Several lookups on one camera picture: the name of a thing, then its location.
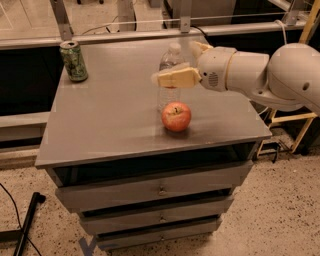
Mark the black floor stand bar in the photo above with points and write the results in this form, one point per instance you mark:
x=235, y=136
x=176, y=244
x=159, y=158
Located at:
x=19, y=237

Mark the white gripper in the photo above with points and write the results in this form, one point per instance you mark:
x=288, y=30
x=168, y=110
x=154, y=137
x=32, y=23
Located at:
x=213, y=69

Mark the grey metal railing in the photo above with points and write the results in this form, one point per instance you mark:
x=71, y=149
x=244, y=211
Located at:
x=45, y=23

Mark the grey drawer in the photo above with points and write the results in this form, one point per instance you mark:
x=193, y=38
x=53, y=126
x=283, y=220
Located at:
x=156, y=215
x=156, y=233
x=159, y=186

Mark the middle grey drawer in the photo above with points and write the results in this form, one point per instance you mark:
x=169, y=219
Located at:
x=156, y=215

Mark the green soda can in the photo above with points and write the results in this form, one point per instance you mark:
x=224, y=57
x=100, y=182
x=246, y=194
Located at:
x=73, y=61

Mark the bottom grey drawer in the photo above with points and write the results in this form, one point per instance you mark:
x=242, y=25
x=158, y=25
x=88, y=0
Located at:
x=156, y=233

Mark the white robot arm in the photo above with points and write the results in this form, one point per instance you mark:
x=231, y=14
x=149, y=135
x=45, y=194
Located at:
x=287, y=80

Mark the top grey drawer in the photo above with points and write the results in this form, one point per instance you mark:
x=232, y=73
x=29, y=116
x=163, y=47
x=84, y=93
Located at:
x=159, y=186

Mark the grey drawer cabinet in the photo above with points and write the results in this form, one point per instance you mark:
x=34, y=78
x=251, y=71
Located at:
x=108, y=127

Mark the clear plastic water bottle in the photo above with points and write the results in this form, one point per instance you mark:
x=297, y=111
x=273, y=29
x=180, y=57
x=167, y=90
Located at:
x=170, y=58

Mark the red apple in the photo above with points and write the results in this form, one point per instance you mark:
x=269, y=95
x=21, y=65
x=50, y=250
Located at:
x=176, y=116

